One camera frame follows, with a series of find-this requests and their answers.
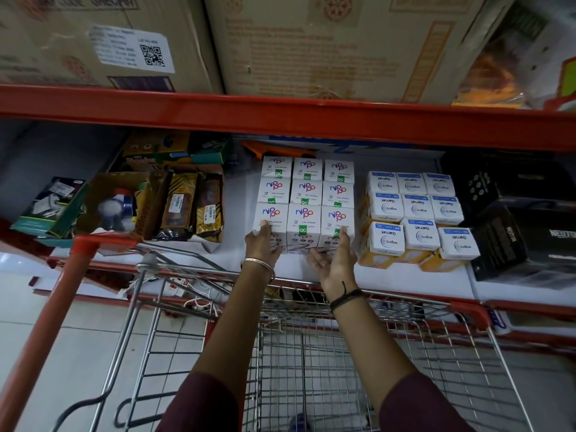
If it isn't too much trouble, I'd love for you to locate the silver bangle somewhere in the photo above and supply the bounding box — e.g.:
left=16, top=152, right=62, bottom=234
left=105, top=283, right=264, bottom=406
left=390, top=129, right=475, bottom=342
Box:
left=240, top=258, right=276, bottom=285

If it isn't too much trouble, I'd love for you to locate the cardboard box with white label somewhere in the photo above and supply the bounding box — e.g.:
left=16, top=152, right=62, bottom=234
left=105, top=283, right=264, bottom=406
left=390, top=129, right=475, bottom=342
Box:
left=0, top=0, right=225, bottom=94

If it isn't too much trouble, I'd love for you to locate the black box white lettering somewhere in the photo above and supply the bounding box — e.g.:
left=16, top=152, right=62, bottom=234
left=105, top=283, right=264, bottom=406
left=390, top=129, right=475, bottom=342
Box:
left=470, top=204, right=576, bottom=290

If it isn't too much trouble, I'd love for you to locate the person's right forearm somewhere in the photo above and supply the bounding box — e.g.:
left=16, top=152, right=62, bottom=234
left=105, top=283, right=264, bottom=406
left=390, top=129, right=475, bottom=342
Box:
left=331, top=292, right=418, bottom=403

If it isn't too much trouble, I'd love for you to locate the black thread bracelet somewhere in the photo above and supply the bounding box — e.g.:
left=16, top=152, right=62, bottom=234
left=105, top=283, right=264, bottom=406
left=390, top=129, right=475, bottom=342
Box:
left=329, top=281, right=364, bottom=314

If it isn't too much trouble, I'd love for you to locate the person's right hand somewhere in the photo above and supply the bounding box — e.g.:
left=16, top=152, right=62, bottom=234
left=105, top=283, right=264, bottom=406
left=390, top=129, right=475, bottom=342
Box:
left=307, top=227, right=359, bottom=302

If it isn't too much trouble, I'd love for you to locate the white shelf board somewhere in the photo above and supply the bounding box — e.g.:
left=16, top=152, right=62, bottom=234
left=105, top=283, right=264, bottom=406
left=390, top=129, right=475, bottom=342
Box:
left=49, top=148, right=576, bottom=306

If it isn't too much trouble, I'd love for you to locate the open brown cardboard box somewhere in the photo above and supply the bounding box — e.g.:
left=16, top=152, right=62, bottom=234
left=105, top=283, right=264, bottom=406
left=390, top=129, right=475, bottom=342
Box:
left=73, top=171, right=151, bottom=238

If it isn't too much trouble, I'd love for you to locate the teal charger box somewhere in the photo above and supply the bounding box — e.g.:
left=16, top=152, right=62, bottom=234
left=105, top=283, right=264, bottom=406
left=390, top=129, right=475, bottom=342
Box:
left=10, top=176, right=89, bottom=242

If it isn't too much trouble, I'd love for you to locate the person's left forearm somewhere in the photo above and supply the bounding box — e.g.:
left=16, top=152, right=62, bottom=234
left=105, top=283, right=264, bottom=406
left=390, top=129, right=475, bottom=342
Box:
left=191, top=264, right=276, bottom=401

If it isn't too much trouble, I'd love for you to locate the red metal shelf beam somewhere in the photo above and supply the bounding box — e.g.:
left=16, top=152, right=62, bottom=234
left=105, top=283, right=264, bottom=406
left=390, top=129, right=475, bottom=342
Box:
left=0, top=84, right=576, bottom=152
left=0, top=218, right=576, bottom=349

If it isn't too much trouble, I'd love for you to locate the white red extension board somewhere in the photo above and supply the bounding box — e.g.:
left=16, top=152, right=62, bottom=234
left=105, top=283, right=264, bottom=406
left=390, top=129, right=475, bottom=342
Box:
left=163, top=275, right=236, bottom=312

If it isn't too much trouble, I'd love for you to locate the plastic-wrapped orange packet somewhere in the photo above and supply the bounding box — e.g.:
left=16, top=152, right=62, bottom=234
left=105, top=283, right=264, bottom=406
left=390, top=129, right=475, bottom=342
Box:
left=451, top=0, right=576, bottom=112

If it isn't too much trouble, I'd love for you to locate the person's maroon sleeve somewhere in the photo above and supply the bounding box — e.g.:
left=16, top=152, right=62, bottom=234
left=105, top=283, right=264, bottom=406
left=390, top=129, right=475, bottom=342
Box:
left=378, top=371, right=479, bottom=432
left=155, top=371, right=240, bottom=432

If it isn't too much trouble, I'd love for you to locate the person's maroon right sleeve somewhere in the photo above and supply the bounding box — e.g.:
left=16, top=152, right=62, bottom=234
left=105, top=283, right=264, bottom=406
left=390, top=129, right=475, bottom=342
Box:
left=378, top=371, right=479, bottom=432

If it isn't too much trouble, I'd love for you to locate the yellow green product box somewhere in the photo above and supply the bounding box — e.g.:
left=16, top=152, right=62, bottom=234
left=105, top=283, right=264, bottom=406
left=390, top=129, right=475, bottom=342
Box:
left=121, top=129, right=236, bottom=171

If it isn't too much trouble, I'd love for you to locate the white blue bulb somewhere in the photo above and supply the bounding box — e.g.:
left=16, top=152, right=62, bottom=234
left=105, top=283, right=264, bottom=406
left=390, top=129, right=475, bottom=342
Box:
left=96, top=188, right=137, bottom=232

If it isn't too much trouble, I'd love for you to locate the brown cardboard display tray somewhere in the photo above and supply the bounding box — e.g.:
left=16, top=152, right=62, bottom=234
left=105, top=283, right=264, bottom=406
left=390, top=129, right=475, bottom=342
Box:
left=143, top=163, right=227, bottom=254

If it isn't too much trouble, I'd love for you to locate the stack of pink-logo bulb cartons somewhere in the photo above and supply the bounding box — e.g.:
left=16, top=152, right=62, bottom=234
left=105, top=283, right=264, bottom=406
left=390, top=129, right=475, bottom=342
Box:
left=253, top=156, right=356, bottom=257

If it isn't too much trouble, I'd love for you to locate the person's maroon left sleeve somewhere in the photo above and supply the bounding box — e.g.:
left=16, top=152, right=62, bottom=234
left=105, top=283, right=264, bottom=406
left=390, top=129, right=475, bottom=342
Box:
left=155, top=371, right=240, bottom=432

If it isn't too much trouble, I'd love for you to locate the black box with dots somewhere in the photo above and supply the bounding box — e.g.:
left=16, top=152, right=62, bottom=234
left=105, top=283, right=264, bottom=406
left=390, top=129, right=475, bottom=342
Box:
left=440, top=150, right=576, bottom=221

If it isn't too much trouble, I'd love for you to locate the large printed cardboard box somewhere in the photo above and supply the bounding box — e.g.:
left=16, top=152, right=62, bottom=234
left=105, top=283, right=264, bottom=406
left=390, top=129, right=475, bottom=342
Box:
left=203, top=0, right=518, bottom=105

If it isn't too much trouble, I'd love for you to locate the brown yellow-striped packet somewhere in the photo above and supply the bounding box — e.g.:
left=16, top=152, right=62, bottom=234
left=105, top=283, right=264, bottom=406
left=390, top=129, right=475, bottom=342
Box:
left=158, top=172, right=200, bottom=241
left=195, top=174, right=224, bottom=240

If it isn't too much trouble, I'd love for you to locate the stack of blue-label bulb cartons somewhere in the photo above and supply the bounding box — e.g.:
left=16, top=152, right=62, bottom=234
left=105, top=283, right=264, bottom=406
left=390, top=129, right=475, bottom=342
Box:
left=358, top=171, right=481, bottom=271

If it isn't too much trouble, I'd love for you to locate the orange plastic tool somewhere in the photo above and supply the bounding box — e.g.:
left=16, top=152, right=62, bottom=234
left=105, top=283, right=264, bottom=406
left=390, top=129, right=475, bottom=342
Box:
left=240, top=139, right=317, bottom=161

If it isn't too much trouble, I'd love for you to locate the white bulb box pink logo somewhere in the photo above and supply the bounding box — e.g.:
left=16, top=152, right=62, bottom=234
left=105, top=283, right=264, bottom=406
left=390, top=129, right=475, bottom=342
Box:
left=318, top=205, right=356, bottom=257
left=253, top=202, right=290, bottom=253

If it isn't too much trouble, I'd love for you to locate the steel shopping cart red handle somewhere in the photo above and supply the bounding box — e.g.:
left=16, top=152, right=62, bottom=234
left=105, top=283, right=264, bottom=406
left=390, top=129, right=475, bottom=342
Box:
left=0, top=235, right=536, bottom=432

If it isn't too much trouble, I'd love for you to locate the person's left hand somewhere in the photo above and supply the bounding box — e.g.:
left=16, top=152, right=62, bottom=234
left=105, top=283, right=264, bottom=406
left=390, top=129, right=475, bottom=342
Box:
left=244, top=220, right=283, bottom=267

